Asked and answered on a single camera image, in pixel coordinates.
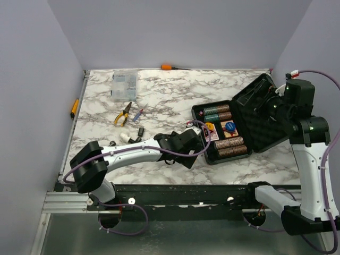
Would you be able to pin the yellow utility knife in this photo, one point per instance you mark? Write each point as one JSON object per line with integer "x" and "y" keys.
{"x": 74, "y": 109}

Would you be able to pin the brown chip roll in case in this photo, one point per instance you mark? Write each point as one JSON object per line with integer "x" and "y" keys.
{"x": 223, "y": 108}
{"x": 225, "y": 116}

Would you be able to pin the black poker set case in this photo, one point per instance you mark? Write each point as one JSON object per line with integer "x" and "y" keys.
{"x": 259, "y": 134}

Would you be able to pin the red card deck with all-in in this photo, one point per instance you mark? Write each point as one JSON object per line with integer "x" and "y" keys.
{"x": 213, "y": 134}

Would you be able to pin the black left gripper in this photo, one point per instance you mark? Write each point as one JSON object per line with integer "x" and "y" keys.
{"x": 186, "y": 162}

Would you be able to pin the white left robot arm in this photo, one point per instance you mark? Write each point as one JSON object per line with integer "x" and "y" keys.
{"x": 91, "y": 164}

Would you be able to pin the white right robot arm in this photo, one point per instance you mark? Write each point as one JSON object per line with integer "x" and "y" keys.
{"x": 310, "y": 141}

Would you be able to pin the orange handle screwdriver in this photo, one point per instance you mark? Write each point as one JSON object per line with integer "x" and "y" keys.
{"x": 167, "y": 67}

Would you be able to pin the clear plastic organizer box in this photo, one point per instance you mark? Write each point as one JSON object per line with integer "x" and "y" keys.
{"x": 124, "y": 85}

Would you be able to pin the brown chip roll upper in case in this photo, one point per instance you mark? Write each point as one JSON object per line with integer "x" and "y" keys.
{"x": 223, "y": 108}

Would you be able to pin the green chip roll lower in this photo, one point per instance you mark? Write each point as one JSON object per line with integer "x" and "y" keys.
{"x": 211, "y": 118}

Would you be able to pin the brown chip roll lower in case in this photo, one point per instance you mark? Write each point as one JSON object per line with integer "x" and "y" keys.
{"x": 225, "y": 116}

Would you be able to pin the blue small blind button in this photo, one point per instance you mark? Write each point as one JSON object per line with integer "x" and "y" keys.
{"x": 230, "y": 127}

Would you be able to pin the green chip roll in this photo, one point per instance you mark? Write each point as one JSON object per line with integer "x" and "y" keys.
{"x": 210, "y": 111}
{"x": 211, "y": 118}

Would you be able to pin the green chip roll upper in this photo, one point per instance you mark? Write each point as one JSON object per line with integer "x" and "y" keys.
{"x": 210, "y": 111}

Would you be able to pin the tan 10 chip roll in case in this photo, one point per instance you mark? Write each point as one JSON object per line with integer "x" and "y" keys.
{"x": 236, "y": 141}

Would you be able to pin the yellow handle pliers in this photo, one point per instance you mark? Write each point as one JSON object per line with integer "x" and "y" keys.
{"x": 122, "y": 117}

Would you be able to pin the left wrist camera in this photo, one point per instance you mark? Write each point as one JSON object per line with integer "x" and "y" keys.
{"x": 191, "y": 126}

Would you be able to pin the yellow big blind button in case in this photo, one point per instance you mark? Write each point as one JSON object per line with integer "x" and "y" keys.
{"x": 210, "y": 126}

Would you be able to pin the blue small screwdriver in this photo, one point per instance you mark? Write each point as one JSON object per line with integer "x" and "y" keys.
{"x": 137, "y": 116}

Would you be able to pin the brown 100 chip roll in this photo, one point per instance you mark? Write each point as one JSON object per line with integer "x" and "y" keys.
{"x": 239, "y": 150}
{"x": 227, "y": 152}

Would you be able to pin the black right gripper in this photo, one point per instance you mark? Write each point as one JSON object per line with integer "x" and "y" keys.
{"x": 280, "y": 96}

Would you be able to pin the dark grey door handle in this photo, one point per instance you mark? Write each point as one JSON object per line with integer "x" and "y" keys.
{"x": 112, "y": 143}

